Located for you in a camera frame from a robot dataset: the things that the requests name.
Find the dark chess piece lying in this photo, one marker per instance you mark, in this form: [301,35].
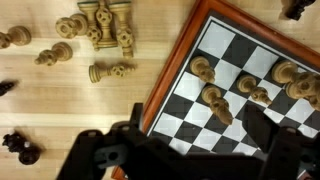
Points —
[293,9]

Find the dark chess pieces pair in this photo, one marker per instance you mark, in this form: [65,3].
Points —
[28,152]

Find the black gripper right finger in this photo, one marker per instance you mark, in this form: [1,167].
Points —
[259,127]

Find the white queen lying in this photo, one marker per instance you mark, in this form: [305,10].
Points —
[104,18]

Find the white pawn on board corner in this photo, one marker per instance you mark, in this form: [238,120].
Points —
[200,66]

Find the white bishop lying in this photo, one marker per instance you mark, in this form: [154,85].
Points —
[124,33]

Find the white chess piece near dark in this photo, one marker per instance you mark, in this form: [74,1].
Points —
[69,27]

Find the tall white chess piece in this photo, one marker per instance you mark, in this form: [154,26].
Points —
[287,72]
[305,93]

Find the wooden framed chess board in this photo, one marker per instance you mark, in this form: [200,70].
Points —
[235,44]

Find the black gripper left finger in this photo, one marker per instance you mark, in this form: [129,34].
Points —
[136,118]

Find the white piece lying alone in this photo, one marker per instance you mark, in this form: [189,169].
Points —
[117,70]

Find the white king green felt base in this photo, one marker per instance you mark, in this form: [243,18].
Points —
[93,33]

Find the white pawn off board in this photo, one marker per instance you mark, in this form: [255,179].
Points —
[218,105]
[17,35]
[59,52]

